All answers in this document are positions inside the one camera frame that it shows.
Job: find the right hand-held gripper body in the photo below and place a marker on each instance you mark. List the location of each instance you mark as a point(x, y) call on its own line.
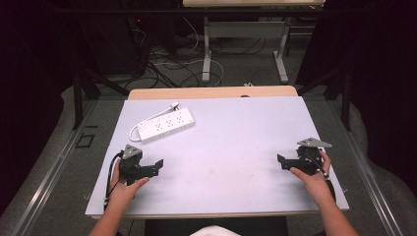
point(309, 157)

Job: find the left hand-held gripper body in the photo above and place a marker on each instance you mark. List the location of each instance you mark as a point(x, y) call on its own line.
point(130, 156)

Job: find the person's right hand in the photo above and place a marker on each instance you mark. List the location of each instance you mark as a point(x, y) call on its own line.
point(314, 183)

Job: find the person's left hand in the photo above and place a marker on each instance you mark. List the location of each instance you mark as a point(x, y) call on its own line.
point(124, 193)

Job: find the white power strip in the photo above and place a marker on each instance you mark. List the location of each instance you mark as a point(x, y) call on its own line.
point(167, 124)

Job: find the white power plug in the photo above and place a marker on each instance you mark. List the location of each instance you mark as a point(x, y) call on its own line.
point(175, 105)

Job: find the white table board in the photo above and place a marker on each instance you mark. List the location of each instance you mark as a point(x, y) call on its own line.
point(223, 147)

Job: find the person's black lap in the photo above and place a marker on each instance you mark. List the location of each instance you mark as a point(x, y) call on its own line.
point(262, 226)

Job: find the black metal stand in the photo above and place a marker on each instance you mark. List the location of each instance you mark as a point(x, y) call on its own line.
point(345, 98)
point(78, 98)

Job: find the wooden table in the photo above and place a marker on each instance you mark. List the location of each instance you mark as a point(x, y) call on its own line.
point(203, 92)

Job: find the person's white clothing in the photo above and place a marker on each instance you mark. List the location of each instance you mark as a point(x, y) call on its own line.
point(214, 231)

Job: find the dark equipment cabinet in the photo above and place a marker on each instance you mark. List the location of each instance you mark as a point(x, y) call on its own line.
point(111, 46)

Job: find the desk with white legs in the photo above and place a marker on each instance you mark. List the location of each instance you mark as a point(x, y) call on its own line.
point(246, 29)

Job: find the aluminium floor rail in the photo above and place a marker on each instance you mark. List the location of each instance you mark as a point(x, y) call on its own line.
point(367, 177)
point(49, 173)

